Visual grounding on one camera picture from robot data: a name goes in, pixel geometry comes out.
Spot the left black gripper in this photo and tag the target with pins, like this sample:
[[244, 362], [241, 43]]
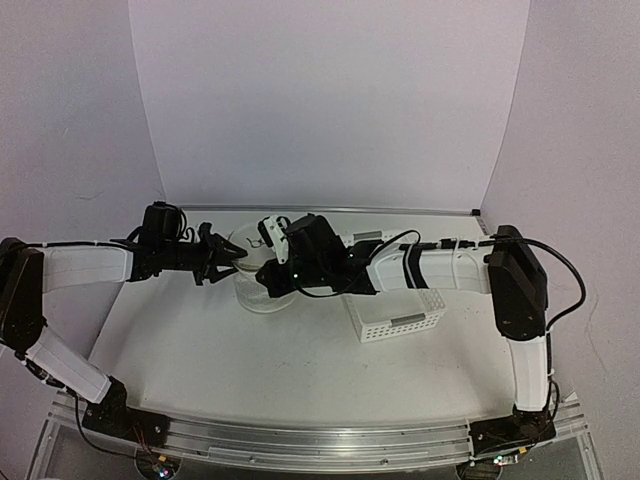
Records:
[[218, 252]]

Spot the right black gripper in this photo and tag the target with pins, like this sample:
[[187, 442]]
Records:
[[275, 285]]

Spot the white mesh laundry bag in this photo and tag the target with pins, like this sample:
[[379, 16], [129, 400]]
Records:
[[250, 294]]

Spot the white perforated plastic basket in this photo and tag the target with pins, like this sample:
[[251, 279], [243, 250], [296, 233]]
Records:
[[392, 314]]

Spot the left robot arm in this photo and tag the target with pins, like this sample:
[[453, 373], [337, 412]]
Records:
[[36, 277]]

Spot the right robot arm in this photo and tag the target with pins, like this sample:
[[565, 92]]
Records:
[[504, 268]]

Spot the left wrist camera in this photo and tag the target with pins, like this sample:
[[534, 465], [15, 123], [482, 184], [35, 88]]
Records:
[[204, 231]]

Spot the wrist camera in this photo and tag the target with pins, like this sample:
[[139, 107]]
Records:
[[273, 232], [204, 231]]

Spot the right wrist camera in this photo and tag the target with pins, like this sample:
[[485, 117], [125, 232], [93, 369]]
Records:
[[273, 232]]

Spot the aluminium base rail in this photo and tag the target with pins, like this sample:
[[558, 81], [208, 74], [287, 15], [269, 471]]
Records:
[[74, 444]]

